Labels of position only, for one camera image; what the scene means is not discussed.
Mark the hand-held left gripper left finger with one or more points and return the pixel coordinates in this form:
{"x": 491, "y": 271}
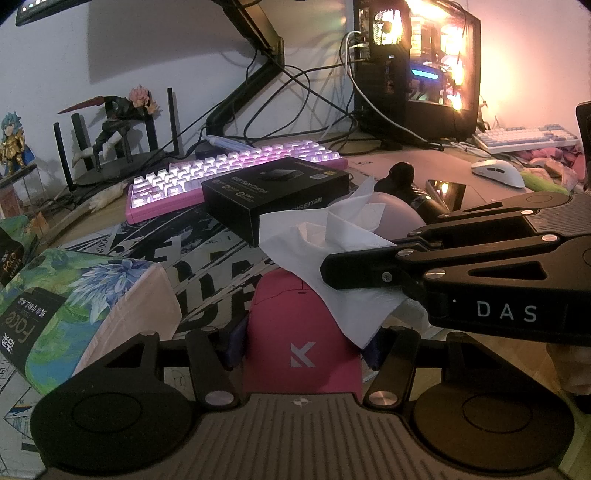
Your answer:
{"x": 236, "y": 344}

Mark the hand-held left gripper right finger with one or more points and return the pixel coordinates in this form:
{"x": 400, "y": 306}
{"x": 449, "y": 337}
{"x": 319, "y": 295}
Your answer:
{"x": 375, "y": 353}

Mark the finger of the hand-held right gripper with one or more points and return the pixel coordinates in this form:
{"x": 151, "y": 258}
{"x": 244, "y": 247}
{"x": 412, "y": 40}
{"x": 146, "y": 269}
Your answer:
{"x": 461, "y": 226}
{"x": 360, "y": 272}

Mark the hot pink computer mouse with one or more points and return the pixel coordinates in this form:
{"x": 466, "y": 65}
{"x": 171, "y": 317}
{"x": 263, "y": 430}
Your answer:
{"x": 300, "y": 332}

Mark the white paper tissue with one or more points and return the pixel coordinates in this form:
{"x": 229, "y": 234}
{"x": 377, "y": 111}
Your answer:
{"x": 295, "y": 244}

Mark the glossy dark screen device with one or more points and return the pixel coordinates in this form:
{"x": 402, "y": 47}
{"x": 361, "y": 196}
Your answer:
{"x": 445, "y": 194}

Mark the white computer mouse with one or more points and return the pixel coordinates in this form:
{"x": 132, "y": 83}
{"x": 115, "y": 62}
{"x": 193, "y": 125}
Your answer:
{"x": 496, "y": 173}

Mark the light pink computer mouse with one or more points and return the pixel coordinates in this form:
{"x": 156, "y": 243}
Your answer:
{"x": 397, "y": 212}

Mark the black round-knob gadget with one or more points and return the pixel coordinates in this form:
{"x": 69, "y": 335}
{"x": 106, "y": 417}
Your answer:
{"x": 401, "y": 177}

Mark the black and white printed desk mat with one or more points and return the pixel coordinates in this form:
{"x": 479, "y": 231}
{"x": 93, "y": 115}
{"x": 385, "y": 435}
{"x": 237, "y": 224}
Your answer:
{"x": 198, "y": 272}

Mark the white and blue keyboard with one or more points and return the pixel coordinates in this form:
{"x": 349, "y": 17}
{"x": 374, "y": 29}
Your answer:
{"x": 521, "y": 136}

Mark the pink and green cloth pile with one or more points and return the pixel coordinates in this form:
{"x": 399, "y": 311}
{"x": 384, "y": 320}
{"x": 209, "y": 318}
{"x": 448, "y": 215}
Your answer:
{"x": 554, "y": 168}

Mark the black charger box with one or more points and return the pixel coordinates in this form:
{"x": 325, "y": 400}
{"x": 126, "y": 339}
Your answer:
{"x": 258, "y": 194}

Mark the glass-sided computer tower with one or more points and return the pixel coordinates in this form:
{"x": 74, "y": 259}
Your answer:
{"x": 392, "y": 92}

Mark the black office chair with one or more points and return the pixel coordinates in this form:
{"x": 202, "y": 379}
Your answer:
{"x": 585, "y": 138}

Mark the pink backlit keyboard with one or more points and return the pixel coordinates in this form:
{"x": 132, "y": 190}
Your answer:
{"x": 157, "y": 194}

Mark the floral tissue pack pink end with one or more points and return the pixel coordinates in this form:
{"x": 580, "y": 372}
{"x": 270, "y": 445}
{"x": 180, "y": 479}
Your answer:
{"x": 69, "y": 295}

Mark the beige wrapped stick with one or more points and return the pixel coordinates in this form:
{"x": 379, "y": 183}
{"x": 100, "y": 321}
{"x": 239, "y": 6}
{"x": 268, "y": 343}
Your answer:
{"x": 107, "y": 196}

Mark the black router with antennas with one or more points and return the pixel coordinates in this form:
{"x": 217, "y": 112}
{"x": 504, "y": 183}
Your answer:
{"x": 120, "y": 164}

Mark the floral tissue pack dark label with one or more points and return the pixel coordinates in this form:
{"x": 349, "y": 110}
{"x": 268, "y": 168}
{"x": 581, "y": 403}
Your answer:
{"x": 14, "y": 254}

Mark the pink-haired action figurine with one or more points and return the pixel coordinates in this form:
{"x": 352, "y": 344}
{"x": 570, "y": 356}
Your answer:
{"x": 115, "y": 120}

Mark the clear figurine display case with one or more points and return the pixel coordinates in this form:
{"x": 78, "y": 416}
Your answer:
{"x": 18, "y": 198}

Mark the blue-haired gold armour figurine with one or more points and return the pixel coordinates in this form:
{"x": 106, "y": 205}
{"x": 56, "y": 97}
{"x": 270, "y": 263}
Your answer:
{"x": 14, "y": 147}

